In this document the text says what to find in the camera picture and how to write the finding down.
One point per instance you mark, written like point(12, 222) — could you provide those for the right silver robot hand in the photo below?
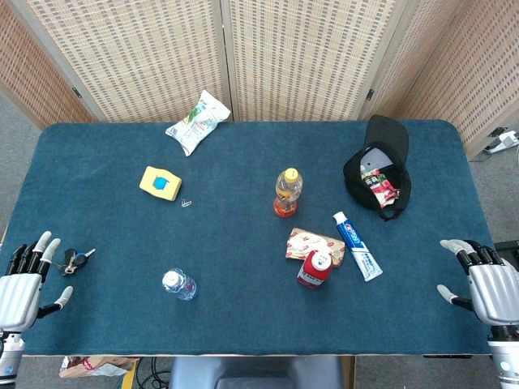
point(494, 291)

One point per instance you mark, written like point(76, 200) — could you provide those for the yellow sponge with blue centre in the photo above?
point(160, 184)

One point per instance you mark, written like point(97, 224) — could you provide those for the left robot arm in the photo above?
point(10, 356)

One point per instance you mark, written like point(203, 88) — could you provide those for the red white snack packet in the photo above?
point(381, 188)

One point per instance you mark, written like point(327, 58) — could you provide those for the red NFC juice bottle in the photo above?
point(314, 269)

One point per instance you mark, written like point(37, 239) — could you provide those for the bunch of keys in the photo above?
point(73, 262)

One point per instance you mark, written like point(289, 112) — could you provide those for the clear water bottle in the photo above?
point(181, 285)

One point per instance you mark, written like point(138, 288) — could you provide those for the metal paper clip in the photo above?
point(186, 203)

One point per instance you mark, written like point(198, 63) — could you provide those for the white green snack bag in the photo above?
point(196, 123)

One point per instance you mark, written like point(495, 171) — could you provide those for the beige red snack packet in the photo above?
point(302, 243)

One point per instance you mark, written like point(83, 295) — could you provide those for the orange tea bottle yellow cap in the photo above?
point(288, 192)

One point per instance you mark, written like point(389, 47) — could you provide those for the blue white toothpaste tube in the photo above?
point(359, 247)

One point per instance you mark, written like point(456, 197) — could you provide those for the blue table mat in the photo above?
point(235, 316)

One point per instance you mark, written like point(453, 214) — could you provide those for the woven folding screen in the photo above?
point(150, 52)

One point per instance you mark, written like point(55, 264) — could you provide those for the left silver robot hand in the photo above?
point(18, 291)

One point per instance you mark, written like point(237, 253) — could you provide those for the black baseball cap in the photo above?
point(387, 135)

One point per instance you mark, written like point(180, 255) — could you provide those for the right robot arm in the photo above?
point(504, 360)

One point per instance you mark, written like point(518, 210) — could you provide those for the brown paper bag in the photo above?
point(93, 366)

